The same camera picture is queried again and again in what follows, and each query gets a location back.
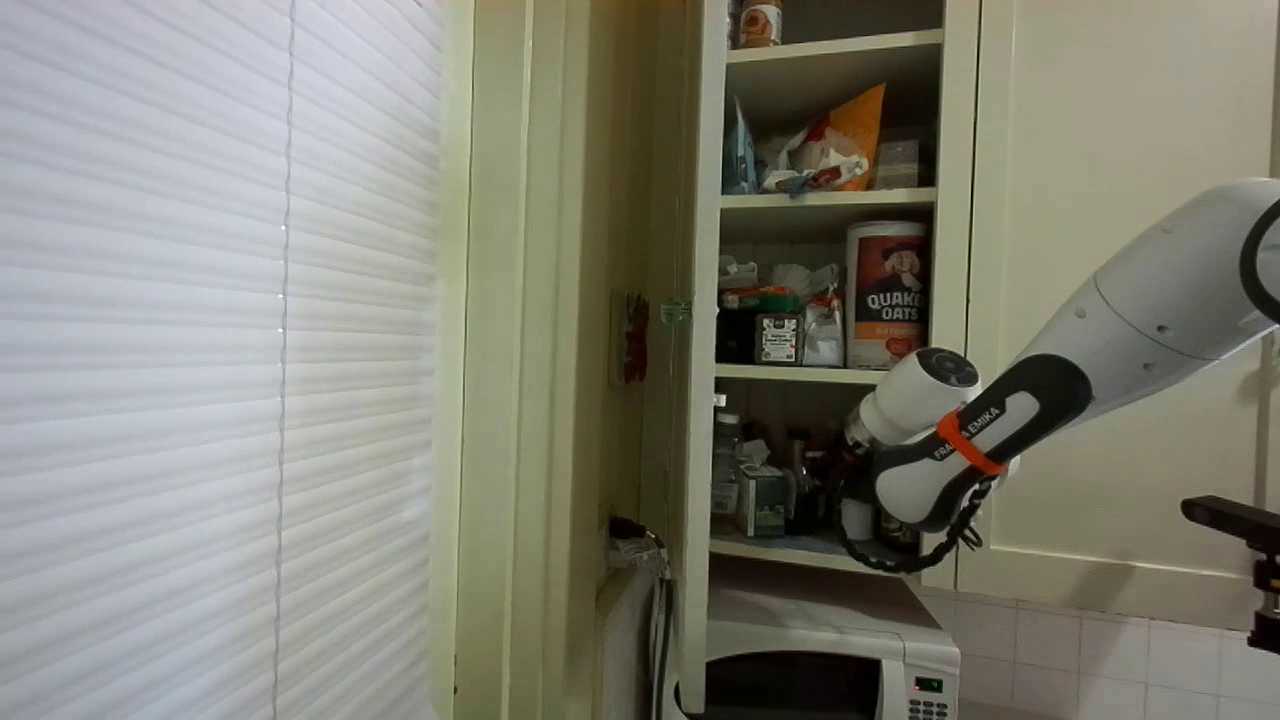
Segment black camera on stand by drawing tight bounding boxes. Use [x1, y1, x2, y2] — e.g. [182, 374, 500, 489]
[1177, 492, 1280, 657]

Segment red white small jar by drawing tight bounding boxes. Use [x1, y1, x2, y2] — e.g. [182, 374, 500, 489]
[738, 0, 787, 51]

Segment red ornament on door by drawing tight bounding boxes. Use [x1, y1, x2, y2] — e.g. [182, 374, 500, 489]
[618, 291, 652, 388]

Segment white microwave oven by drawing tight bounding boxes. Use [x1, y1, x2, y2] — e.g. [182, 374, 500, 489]
[698, 572, 966, 720]

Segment green white carton box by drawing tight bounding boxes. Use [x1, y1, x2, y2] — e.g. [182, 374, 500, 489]
[739, 464, 793, 546]

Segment white food bag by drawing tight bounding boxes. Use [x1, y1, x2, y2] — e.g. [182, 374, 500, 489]
[798, 263, 850, 374]

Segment blue packet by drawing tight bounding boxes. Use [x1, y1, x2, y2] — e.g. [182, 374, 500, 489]
[725, 102, 761, 195]

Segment cream closed cabinet door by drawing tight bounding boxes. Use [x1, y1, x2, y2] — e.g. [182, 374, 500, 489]
[966, 0, 1276, 632]

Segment green lid spice jar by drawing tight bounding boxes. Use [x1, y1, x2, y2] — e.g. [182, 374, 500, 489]
[753, 291, 806, 368]

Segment brown jar cream label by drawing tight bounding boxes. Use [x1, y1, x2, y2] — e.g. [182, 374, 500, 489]
[787, 427, 837, 527]

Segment cream open cabinet door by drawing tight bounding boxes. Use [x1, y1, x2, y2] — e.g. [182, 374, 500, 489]
[573, 0, 704, 720]

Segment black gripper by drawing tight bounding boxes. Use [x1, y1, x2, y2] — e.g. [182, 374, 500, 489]
[837, 444, 885, 546]

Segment white hanging cloth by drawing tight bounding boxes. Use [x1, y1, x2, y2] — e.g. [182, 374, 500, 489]
[598, 546, 676, 720]

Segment white stacked containers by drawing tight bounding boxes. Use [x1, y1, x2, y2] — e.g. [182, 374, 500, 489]
[873, 131, 930, 191]

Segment red white oats canister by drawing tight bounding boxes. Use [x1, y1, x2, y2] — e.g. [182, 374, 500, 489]
[844, 215, 931, 374]

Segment cream cabinet with shelves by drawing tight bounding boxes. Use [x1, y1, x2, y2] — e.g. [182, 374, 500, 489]
[676, 0, 987, 715]

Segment black wrist cable bundle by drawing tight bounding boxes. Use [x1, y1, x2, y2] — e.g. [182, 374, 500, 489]
[837, 456, 998, 580]

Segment dark jar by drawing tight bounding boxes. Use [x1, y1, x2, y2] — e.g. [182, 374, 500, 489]
[717, 257, 766, 368]

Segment orange white snack bag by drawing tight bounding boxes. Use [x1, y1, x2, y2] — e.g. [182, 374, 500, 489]
[766, 82, 893, 195]

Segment white window blind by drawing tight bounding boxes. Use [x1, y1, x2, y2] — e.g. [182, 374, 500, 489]
[0, 0, 453, 720]

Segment orange strap on arm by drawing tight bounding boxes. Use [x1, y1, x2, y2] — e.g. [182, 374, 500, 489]
[931, 414, 1014, 483]

